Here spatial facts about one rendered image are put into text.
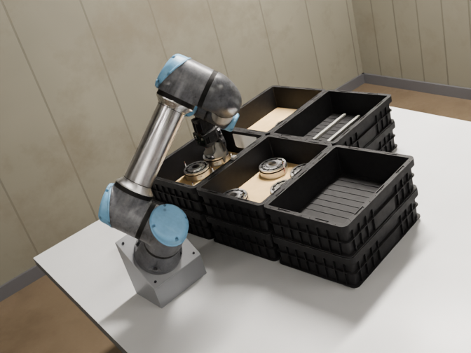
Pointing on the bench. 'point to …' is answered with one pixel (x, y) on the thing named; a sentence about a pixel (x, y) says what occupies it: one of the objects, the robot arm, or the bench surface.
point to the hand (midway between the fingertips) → (221, 157)
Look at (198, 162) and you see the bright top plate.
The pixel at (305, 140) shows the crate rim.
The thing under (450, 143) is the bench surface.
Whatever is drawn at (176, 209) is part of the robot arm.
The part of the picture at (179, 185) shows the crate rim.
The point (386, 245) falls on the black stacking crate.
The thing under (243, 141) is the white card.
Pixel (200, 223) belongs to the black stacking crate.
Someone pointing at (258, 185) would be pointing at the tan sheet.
